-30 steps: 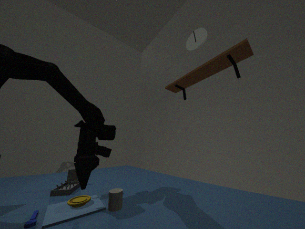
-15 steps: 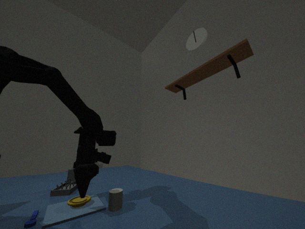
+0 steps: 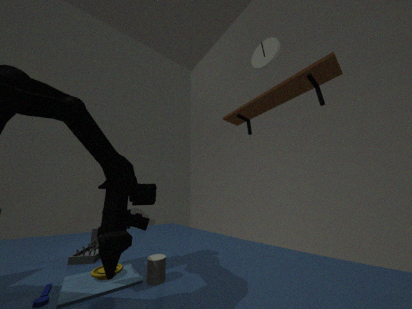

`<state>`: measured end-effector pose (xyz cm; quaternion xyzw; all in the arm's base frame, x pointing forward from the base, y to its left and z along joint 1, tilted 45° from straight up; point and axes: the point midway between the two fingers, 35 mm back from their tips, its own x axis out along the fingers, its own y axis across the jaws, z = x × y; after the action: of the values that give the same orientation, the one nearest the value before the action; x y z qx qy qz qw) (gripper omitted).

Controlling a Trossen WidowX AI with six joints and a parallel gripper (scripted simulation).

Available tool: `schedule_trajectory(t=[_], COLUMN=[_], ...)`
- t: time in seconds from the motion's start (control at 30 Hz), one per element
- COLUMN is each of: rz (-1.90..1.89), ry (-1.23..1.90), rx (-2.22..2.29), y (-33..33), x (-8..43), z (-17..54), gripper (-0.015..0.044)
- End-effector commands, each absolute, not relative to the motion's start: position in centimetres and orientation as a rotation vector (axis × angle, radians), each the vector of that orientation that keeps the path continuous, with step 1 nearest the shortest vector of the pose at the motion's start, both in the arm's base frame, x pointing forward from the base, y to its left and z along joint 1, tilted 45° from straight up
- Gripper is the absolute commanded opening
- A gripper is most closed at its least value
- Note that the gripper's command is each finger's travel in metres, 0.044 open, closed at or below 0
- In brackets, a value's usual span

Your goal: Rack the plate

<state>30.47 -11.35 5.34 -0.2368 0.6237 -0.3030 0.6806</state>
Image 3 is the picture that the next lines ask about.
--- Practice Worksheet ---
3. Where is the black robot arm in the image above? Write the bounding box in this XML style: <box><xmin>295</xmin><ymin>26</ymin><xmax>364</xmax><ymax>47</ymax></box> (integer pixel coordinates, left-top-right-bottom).
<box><xmin>0</xmin><ymin>64</ymin><xmax>157</xmax><ymax>230</ymax></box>

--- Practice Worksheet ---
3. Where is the dark grey dish rack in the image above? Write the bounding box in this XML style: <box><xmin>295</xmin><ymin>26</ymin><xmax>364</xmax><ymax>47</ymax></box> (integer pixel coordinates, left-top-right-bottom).
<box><xmin>67</xmin><ymin>229</ymin><xmax>102</xmax><ymax>265</ymax></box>

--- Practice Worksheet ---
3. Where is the beige cylinder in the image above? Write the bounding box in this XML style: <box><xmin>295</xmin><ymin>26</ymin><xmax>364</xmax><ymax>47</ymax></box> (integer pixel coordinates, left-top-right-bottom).
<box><xmin>146</xmin><ymin>254</ymin><xmax>166</xmax><ymax>286</ymax></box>

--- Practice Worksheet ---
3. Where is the olive-yellow plate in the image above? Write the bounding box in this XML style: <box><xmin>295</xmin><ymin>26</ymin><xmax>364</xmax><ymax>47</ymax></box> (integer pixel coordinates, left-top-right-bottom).
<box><xmin>91</xmin><ymin>263</ymin><xmax>123</xmax><ymax>280</ymax></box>

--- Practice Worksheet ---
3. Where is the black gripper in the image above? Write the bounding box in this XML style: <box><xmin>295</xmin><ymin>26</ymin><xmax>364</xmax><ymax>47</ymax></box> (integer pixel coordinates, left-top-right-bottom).
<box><xmin>97</xmin><ymin>206</ymin><xmax>133</xmax><ymax>279</ymax></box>

